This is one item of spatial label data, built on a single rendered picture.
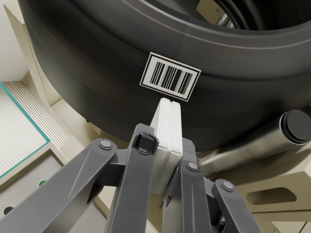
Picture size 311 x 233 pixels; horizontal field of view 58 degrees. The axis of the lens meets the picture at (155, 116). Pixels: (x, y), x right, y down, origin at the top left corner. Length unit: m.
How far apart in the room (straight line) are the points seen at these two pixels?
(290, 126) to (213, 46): 0.14
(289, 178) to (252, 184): 0.08
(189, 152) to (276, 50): 0.24
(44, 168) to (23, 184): 0.08
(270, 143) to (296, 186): 0.06
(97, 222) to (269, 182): 0.68
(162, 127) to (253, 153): 0.30
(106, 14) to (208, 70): 0.13
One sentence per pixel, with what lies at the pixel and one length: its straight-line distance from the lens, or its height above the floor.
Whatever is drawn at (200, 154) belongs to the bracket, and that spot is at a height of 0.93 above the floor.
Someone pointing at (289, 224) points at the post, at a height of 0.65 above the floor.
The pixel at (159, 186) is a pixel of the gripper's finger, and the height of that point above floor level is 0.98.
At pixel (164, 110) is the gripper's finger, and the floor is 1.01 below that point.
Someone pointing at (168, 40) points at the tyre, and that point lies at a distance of 0.32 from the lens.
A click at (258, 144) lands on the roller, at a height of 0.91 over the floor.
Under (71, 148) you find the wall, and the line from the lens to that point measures 4.61.
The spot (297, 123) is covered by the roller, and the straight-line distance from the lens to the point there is 0.39.
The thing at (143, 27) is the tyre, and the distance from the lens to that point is 0.32.
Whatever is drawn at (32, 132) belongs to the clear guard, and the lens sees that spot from 1.05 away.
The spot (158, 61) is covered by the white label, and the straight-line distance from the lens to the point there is 0.32.
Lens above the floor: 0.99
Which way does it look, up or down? 7 degrees up
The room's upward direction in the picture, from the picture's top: 43 degrees counter-clockwise
